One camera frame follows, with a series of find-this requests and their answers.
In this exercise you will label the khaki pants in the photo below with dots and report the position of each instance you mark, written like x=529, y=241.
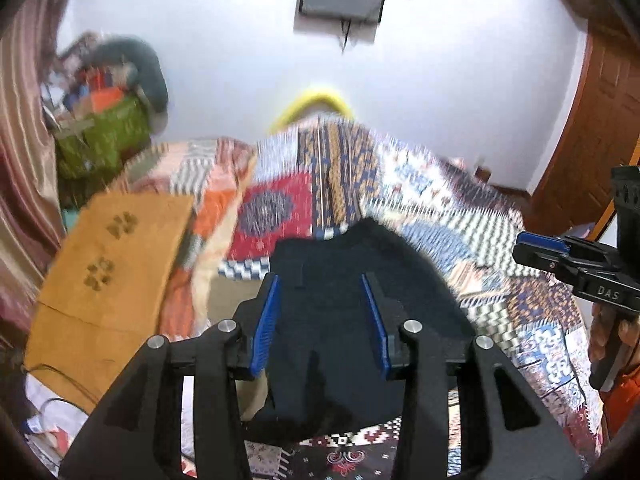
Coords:
x=227, y=300

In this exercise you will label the grey pillow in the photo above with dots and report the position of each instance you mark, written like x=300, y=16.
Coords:
x=145, y=70

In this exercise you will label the brown wooden door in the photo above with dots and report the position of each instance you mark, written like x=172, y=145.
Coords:
x=595, y=135

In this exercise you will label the striped brown curtain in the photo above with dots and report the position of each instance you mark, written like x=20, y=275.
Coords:
x=25, y=160

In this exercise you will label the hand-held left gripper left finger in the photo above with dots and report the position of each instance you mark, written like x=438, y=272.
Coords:
x=267, y=330

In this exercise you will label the patchwork printed blanket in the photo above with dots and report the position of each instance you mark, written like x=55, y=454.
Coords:
x=425, y=200

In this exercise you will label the person's right hand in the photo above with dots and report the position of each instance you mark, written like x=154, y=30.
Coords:
x=597, y=335

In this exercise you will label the yellow curved cushion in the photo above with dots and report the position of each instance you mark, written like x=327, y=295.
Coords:
x=310, y=100

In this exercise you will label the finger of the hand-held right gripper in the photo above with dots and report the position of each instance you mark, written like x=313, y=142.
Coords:
x=537, y=258
x=542, y=242

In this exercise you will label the black pants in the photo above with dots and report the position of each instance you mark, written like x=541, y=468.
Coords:
x=330, y=280

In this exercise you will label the wooden lap desk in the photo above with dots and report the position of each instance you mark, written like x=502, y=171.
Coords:
x=110, y=260

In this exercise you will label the green flowered storage bag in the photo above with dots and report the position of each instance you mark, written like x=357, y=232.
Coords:
x=105, y=135

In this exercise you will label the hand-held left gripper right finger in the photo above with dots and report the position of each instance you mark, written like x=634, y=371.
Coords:
x=377, y=330

